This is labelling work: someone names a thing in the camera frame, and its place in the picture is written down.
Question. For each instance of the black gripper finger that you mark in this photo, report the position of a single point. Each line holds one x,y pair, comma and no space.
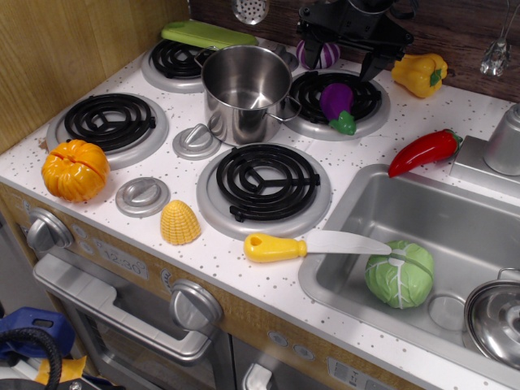
376,61
312,52

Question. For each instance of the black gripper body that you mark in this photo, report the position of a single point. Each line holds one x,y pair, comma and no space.
370,26

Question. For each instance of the purple toy eggplant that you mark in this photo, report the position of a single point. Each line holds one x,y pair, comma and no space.
336,102

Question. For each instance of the stainless steel pot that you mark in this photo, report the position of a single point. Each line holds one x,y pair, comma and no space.
247,94

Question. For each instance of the steel pot lid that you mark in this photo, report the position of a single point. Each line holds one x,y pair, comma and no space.
491,319

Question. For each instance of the purple white toy onion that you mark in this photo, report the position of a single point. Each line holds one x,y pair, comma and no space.
329,55

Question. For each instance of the back right burner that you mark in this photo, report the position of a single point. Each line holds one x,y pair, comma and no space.
370,109

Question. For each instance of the burner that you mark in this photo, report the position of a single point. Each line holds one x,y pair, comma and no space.
127,127
370,109
263,187
175,67

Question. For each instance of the yellow toy bell pepper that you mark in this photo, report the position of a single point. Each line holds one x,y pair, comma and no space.
420,74

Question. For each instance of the hanging perforated ladle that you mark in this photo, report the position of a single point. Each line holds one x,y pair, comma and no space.
250,12

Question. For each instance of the red toy chili pepper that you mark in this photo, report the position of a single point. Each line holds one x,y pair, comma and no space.
430,148

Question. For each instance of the green oven mitt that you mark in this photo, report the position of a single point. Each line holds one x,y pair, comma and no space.
203,35

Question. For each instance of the hanging silver utensil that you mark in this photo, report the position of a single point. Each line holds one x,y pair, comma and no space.
497,56

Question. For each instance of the back left burner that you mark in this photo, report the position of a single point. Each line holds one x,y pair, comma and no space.
175,67

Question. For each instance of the upper silver stove knob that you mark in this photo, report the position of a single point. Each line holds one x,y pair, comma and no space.
195,143

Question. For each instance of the silver stove knob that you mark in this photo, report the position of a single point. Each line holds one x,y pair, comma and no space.
142,197
195,143

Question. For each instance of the front right burner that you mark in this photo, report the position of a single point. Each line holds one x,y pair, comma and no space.
263,187

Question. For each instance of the silver toy faucet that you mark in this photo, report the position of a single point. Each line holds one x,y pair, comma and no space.
492,164

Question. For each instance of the silver sink basin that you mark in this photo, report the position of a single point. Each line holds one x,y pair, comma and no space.
472,239

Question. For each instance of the front left burner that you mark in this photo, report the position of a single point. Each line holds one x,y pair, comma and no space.
127,127

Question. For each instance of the green toy cabbage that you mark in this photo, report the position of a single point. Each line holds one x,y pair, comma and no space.
404,278

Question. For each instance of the yellow toy corn piece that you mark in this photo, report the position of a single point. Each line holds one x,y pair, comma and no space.
179,224

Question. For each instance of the lower silver stove knob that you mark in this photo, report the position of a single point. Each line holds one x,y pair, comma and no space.
142,197

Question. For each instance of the orange toy pumpkin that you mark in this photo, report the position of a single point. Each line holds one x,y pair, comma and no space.
76,171

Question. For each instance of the right oven dial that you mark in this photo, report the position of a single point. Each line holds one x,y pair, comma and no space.
193,308

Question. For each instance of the oven dial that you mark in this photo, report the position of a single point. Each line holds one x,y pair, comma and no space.
193,308
47,231

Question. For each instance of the oven clock display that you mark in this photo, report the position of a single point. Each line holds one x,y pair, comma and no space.
122,259

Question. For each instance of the left oven dial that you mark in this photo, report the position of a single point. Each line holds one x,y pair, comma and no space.
47,231

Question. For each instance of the yellow handled toy knife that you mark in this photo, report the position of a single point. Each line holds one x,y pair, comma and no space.
260,247

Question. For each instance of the silver oven door handle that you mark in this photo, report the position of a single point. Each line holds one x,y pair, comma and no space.
96,298

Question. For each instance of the blue object with black cable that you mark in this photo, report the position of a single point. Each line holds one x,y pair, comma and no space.
34,353

